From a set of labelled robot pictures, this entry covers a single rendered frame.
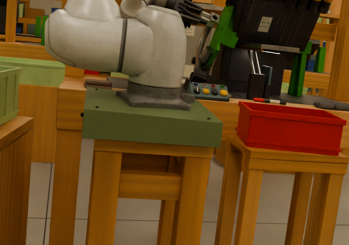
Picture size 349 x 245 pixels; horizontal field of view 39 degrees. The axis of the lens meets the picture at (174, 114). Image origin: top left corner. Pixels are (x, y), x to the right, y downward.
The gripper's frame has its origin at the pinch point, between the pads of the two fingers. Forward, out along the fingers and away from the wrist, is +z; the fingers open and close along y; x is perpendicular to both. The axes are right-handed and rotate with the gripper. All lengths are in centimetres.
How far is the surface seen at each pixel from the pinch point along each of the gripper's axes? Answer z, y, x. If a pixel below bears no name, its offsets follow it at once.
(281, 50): 25.3, -24.0, -19.2
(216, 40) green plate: 4.5, -13.3, -2.1
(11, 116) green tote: -61, -74, 10
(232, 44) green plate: 11.4, -13.4, -3.5
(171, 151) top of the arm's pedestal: -16, -95, -31
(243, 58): 23.1, -4.4, 9.6
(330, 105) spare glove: 52, -35, -12
